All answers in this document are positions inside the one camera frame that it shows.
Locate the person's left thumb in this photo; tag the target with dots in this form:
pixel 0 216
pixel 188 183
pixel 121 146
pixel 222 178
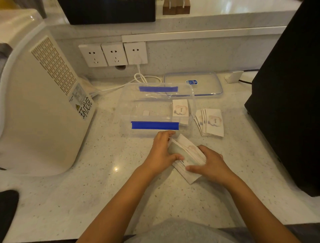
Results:
pixel 177 157

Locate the large black appliance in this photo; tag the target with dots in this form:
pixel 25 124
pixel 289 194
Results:
pixel 287 100

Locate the clear container with blue clips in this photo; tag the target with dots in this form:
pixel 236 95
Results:
pixel 152 105

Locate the small white adapter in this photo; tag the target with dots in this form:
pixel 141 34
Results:
pixel 233 76

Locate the person's left hand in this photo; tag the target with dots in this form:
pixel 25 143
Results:
pixel 158 155

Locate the person's grey clothing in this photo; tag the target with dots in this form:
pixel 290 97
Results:
pixel 190 231

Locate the person's left forearm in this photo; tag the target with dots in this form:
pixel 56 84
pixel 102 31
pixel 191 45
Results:
pixel 120 205

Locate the person's right hand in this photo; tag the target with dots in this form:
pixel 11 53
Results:
pixel 215 166

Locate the black box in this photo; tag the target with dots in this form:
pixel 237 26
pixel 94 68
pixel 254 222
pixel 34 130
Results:
pixel 107 11

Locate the clear lid with blue label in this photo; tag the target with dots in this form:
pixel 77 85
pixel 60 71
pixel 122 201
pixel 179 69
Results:
pixel 200 83

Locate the large white appliance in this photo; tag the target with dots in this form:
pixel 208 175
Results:
pixel 37 107

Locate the white wall socket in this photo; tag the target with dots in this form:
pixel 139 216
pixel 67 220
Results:
pixel 135 52
pixel 114 53
pixel 93 55

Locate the person's right forearm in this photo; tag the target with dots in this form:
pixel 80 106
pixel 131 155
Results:
pixel 255 210

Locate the white sachet pink print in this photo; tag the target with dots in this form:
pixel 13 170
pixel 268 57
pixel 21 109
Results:
pixel 201 120
pixel 204 117
pixel 215 122
pixel 180 107

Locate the black rounded object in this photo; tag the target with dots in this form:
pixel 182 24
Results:
pixel 7 212

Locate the bundle of white sachets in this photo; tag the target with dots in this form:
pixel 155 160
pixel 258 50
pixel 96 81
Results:
pixel 186 152

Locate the wooden stand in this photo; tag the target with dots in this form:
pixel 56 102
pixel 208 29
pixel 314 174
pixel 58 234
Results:
pixel 176 7

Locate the person's right thumb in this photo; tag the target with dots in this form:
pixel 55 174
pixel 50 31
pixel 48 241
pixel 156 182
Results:
pixel 195 169

